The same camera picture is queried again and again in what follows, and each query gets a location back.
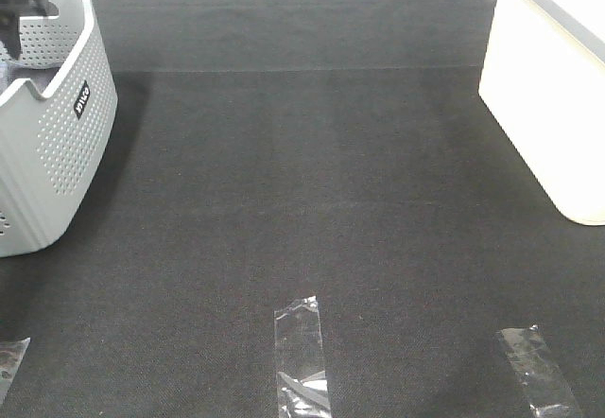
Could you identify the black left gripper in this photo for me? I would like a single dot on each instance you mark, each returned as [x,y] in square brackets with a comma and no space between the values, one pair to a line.
[12,11]

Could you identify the grey towel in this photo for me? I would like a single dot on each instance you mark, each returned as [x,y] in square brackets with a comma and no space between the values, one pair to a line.
[40,75]

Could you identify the grey perforated laundry basket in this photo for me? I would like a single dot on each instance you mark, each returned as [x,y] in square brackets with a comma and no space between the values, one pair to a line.
[52,142]

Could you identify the black table mat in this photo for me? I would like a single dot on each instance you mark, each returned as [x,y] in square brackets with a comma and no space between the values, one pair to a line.
[268,150]

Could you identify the left clear tape strip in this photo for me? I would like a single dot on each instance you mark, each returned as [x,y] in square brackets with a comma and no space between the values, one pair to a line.
[11,357]

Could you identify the clear tape strip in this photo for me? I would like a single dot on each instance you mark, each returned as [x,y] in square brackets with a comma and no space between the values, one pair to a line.
[11,357]
[301,380]
[543,385]

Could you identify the middle clear tape strip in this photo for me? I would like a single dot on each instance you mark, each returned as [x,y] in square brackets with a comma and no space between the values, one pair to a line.
[301,380]

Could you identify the cream plastic storage bin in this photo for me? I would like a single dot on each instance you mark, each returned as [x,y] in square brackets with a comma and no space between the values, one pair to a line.
[543,81]

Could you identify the right clear tape strip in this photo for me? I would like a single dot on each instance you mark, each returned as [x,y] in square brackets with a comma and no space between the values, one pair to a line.
[543,385]

